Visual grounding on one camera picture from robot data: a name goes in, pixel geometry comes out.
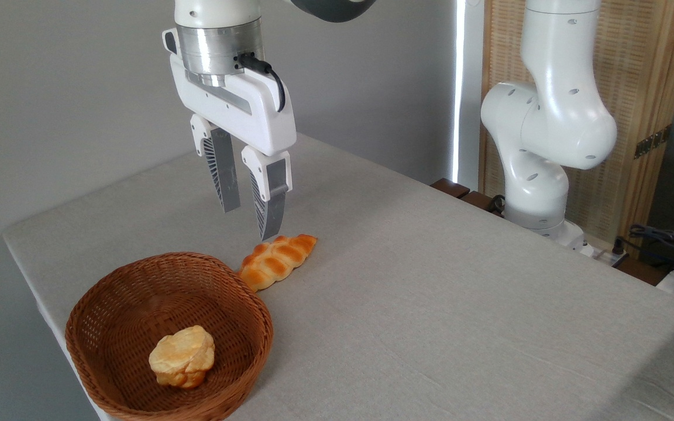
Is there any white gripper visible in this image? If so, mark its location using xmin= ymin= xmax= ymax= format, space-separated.
xmin=163 ymin=28 xmax=297 ymax=242

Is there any braided golden bread loaf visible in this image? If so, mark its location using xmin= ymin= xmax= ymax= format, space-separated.
xmin=238 ymin=234 xmax=318 ymax=292

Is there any brown wicker basket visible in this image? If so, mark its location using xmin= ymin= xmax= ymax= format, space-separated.
xmin=65 ymin=252 xmax=274 ymax=421

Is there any round pale bread bun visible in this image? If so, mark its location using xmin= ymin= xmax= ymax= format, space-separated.
xmin=149 ymin=325 xmax=216 ymax=389

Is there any dark brown wooden block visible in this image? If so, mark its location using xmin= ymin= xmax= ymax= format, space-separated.
xmin=431 ymin=178 xmax=471 ymax=199
xmin=460 ymin=191 xmax=505 ymax=218

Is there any grey tablecloth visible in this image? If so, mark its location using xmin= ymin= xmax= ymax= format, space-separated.
xmin=2 ymin=133 xmax=674 ymax=421

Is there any white power strip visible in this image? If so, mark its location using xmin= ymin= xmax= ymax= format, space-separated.
xmin=582 ymin=244 xmax=628 ymax=268

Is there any wooden woven folding screen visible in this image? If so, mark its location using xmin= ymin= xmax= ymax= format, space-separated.
xmin=479 ymin=0 xmax=674 ymax=247

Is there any metal screen hinge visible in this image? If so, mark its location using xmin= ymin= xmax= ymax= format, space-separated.
xmin=634 ymin=124 xmax=673 ymax=160

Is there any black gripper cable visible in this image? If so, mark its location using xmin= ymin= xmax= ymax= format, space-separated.
xmin=237 ymin=53 xmax=287 ymax=113

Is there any black cable bundle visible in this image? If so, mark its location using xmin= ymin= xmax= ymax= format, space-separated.
xmin=614 ymin=223 xmax=674 ymax=277

